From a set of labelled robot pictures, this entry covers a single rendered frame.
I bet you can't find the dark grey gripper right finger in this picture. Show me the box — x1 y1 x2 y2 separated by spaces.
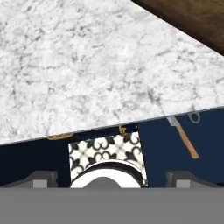
164 170 224 189

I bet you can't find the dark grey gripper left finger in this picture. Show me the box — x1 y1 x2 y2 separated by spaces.
0 170 59 189

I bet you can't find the navy blue cupboard front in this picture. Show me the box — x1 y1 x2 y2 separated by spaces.
136 107 224 188
0 131 72 188

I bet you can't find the white and black round thing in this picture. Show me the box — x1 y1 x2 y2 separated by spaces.
69 159 144 189

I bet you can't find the knife with wooden handle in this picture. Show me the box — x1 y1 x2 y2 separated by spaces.
166 115 201 160

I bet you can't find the brass cupboard handle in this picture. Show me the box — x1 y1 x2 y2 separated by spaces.
117 124 130 137
45 132 75 141

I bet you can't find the grey metal ring-handled tool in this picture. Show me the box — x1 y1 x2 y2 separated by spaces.
187 105 202 124

